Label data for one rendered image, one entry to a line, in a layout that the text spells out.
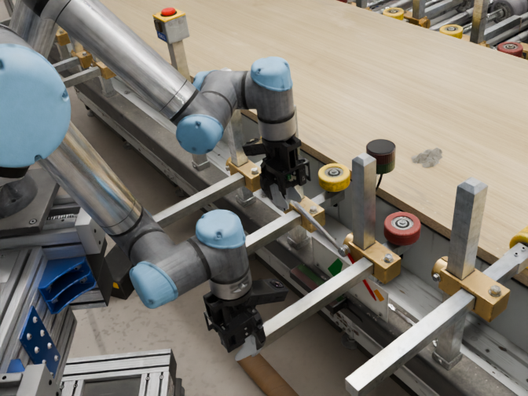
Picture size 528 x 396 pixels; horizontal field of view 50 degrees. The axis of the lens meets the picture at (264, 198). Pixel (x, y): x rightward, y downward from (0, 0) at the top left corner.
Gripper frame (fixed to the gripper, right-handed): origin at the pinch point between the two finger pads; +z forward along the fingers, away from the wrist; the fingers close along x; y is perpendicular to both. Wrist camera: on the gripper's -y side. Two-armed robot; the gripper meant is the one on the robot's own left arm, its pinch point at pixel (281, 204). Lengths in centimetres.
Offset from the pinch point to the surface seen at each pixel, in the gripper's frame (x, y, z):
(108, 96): 9, -132, 23
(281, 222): 2.8, -5.1, 10.3
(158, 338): -21, -67, 94
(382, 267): 8.2, 23.5, 8.5
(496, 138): 61, 13, 5
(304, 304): -10.5, 19.7, 9.2
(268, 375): -1, -20, 87
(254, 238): -5.6, -5.1, 10.3
